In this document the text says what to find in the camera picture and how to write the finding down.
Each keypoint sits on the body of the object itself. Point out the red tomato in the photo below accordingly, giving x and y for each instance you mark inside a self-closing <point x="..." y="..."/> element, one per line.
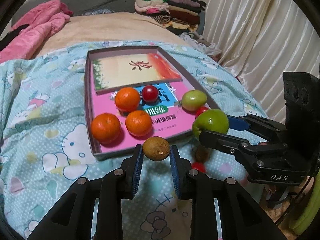
<point x="150" y="93"/>
<point x="200" y="111"/>
<point x="199" y="166"/>

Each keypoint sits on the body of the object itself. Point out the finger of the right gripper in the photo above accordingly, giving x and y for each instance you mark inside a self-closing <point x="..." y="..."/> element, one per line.
<point x="271" y="131"/>
<point x="227" y="144"/>

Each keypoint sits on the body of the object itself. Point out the pink quilt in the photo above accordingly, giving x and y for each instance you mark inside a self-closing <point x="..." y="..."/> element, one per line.
<point x="34" y="27"/>

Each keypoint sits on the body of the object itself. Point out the blue patterned pillow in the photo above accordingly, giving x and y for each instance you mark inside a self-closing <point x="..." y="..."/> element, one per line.
<point x="98" y="12"/>

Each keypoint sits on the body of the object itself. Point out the pear-shaped green fruit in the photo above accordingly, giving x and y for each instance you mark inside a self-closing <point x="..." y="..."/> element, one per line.
<point x="192" y="100"/>

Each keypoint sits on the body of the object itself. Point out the orange cream book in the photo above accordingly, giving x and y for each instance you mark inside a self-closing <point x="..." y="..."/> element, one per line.
<point x="115" y="72"/>

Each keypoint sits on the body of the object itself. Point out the shallow grey cardboard box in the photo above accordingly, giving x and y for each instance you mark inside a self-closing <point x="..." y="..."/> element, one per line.
<point x="187" y="78"/>

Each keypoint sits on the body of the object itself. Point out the beige blanket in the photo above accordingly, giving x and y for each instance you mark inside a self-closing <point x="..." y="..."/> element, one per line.
<point x="118" y="26"/>

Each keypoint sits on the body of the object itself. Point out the brown kiwi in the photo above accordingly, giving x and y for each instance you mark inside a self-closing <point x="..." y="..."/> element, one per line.
<point x="156" y="148"/>
<point x="202" y="154"/>

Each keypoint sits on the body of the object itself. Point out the blue cartoon print sheet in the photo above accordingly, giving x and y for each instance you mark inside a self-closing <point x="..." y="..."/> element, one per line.
<point x="44" y="148"/>

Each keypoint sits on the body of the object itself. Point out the floral bag with cloth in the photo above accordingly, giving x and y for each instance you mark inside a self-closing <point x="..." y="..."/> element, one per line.
<point x="202" y="45"/>

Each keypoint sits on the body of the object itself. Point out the orange mandarin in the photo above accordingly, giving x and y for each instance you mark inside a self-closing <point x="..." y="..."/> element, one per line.
<point x="105" y="128"/>
<point x="138" y="123"/>
<point x="127" y="99"/>

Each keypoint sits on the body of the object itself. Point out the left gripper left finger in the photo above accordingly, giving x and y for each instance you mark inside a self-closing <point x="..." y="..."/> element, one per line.
<point x="91" y="209"/>

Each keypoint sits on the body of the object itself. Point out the round green fruit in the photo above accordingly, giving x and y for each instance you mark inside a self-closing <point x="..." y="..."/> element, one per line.
<point x="213" y="120"/>

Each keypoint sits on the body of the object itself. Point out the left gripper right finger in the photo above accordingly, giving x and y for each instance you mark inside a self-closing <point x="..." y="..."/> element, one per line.
<point x="221" y="209"/>

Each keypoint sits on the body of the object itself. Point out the pile of folded clothes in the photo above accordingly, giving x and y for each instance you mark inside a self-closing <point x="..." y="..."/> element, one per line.
<point x="177" y="16"/>

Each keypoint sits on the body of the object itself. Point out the black garment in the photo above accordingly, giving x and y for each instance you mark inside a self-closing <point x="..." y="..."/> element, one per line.
<point x="11" y="35"/>

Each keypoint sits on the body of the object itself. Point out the pink workbook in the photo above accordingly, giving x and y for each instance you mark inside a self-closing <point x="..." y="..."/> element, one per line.
<point x="166" y="118"/>

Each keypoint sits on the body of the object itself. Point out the cream satin curtain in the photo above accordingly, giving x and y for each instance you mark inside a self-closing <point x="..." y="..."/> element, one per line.
<point x="259" y="40"/>

